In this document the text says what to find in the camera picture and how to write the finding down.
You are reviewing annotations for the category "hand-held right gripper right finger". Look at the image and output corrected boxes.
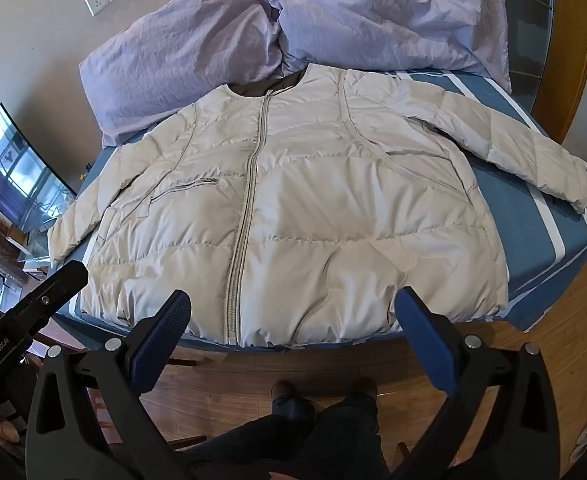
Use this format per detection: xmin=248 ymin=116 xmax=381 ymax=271
xmin=396 ymin=286 xmax=560 ymax=480

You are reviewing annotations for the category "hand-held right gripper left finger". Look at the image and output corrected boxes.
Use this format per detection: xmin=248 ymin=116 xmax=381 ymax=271
xmin=26 ymin=289 xmax=209 ymax=480

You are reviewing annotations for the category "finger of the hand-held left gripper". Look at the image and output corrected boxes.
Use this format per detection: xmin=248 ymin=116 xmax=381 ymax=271
xmin=16 ymin=260 xmax=90 ymax=328

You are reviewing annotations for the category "beige puffer jacket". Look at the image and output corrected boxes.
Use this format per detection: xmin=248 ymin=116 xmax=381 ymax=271
xmin=47 ymin=63 xmax=587 ymax=348

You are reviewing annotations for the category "person's left hand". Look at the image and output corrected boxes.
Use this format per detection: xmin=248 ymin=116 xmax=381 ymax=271
xmin=0 ymin=406 xmax=25 ymax=448

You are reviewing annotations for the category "brown shoe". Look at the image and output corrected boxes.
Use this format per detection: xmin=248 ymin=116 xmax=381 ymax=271
xmin=349 ymin=377 xmax=379 ymax=402
xmin=270 ymin=380 xmax=305 ymax=412

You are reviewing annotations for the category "person's right leg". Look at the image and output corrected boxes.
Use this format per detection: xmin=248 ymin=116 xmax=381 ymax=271
xmin=321 ymin=391 xmax=424 ymax=480

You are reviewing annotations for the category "person's leg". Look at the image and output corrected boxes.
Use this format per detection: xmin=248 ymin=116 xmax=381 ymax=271
xmin=321 ymin=391 xmax=424 ymax=480
xmin=186 ymin=395 xmax=327 ymax=480

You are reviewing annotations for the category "flat screen television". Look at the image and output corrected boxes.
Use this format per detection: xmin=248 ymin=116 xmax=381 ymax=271
xmin=0 ymin=103 xmax=79 ymax=234

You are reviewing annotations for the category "blue striped bed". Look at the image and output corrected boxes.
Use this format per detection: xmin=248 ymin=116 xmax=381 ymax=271
xmin=56 ymin=67 xmax=587 ymax=357

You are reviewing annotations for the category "person's left leg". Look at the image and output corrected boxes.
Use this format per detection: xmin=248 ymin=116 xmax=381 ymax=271
xmin=186 ymin=395 xmax=327 ymax=480

